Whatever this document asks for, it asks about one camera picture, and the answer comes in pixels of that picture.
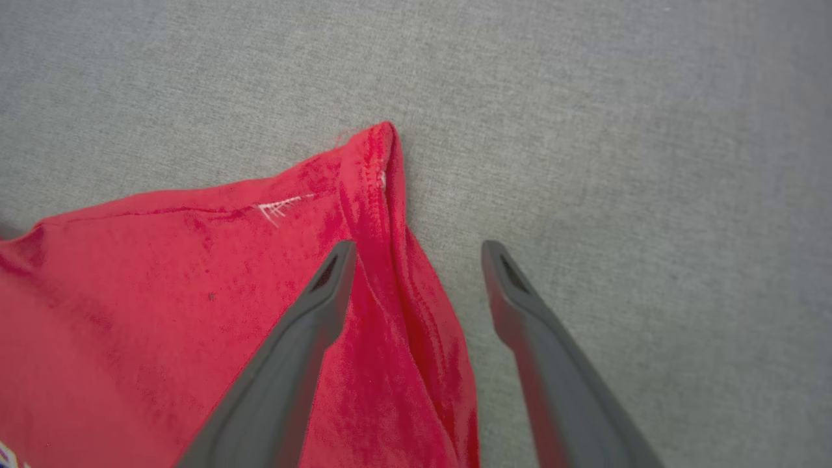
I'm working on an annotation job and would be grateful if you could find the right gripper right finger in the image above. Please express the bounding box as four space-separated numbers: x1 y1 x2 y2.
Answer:
480 240 665 468

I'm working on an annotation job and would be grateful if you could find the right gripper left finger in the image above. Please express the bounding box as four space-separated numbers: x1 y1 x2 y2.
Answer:
174 240 358 468

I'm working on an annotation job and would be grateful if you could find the red garment with white stripes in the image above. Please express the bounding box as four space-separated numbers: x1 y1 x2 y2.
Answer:
0 121 482 468

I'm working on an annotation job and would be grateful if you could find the grey fabric sofa cushion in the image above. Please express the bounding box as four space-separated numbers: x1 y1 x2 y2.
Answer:
0 0 832 468

